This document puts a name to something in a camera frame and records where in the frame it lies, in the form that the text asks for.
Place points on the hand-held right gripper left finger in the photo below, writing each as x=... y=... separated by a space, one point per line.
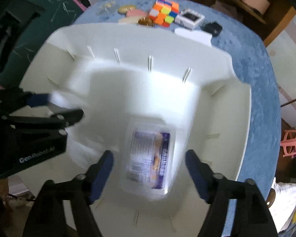
x=102 y=175

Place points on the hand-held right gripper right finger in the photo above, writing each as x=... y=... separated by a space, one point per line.
x=197 y=175

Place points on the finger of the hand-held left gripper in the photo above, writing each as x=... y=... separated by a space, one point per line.
x=69 y=117
x=39 y=100

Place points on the clear plastic box purple label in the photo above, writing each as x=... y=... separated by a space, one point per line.
x=150 y=158

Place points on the white storage box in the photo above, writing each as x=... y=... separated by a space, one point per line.
x=143 y=91

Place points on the gold and green round trinket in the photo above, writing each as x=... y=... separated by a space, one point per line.
x=146 y=21

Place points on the pink oval case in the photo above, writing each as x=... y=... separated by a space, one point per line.
x=137 y=13

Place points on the white case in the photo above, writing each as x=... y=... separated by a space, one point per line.
x=193 y=35

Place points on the multicoloured puzzle cube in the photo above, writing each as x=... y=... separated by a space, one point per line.
x=164 y=11

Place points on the small black case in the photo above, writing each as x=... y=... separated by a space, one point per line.
x=213 y=27

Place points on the person's left forearm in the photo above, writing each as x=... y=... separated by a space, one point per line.
x=1 y=186

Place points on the brown round knob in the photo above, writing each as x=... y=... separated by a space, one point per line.
x=271 y=198

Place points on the white garment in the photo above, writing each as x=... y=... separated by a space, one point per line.
x=288 y=202

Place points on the pink plastic stool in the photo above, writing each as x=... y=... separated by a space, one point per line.
x=292 y=143

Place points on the small clear packet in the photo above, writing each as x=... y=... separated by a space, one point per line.
x=106 y=6

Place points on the gold round disc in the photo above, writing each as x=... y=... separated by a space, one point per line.
x=127 y=9

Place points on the white wardrobe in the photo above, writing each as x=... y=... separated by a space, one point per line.
x=286 y=66

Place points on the white box with black screen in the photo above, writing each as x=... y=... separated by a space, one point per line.
x=189 y=18

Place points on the wooden shelf cabinet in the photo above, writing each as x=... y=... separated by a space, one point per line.
x=276 y=19

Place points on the green chalkboard with pink frame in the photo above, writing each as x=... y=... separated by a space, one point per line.
x=39 y=29

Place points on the black easel bracket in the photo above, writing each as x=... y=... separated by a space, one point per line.
x=83 y=0

